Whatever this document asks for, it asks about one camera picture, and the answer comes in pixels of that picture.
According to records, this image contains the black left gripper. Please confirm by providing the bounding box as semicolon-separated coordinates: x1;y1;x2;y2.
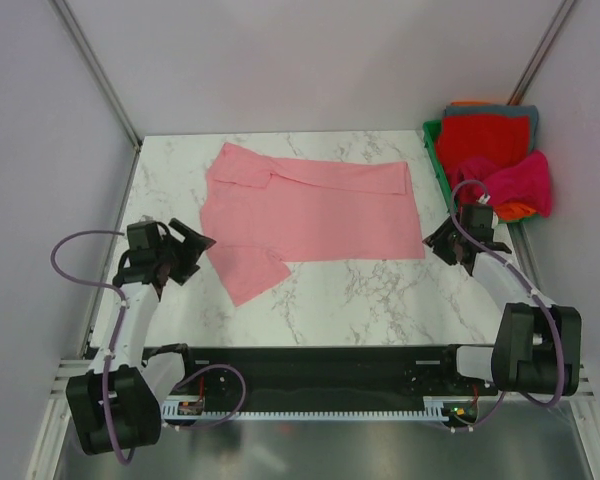
155;219;215;286

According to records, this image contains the pink t-shirt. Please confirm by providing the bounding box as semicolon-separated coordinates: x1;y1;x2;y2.
200;143;425;306

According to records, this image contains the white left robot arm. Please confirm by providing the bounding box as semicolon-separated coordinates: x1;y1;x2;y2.
66;218;215;465

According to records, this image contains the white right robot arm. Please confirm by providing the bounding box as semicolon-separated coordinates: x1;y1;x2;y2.
423;217;582;398

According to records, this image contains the orange t-shirt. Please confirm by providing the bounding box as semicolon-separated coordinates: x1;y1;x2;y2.
494;202;536;223

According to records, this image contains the magenta t-shirt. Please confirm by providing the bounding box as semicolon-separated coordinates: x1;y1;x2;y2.
447;150;553;217

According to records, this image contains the green plastic bin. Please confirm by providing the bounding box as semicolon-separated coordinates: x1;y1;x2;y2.
422;118;539;227

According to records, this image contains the red t-shirt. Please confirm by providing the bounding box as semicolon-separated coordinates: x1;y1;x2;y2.
435;114;531;171

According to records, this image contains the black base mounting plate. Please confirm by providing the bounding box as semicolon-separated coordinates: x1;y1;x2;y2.
172;346;498;412

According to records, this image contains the grey t-shirt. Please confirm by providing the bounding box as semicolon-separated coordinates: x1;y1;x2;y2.
443;104;539;152

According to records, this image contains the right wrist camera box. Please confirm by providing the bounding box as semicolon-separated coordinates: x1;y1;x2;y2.
460;203;499;232

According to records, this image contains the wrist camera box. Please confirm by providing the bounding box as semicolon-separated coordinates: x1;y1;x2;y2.
460;203;499;232
126;221;163;251

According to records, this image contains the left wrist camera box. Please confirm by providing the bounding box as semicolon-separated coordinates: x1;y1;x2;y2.
126;221;163;251

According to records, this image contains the white slotted cable duct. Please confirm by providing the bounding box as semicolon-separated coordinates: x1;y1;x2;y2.
162;397;469;422

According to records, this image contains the aluminium front rail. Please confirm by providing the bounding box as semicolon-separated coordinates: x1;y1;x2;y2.
50;359;594;400

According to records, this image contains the right aluminium frame post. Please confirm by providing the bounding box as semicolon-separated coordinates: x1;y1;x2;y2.
507;0;580;105

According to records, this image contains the aluminium frame post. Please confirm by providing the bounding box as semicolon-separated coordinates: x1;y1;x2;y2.
48;0;143;153
507;0;580;105

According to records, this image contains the left aluminium frame post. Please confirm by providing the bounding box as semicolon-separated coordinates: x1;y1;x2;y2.
48;0;143;153

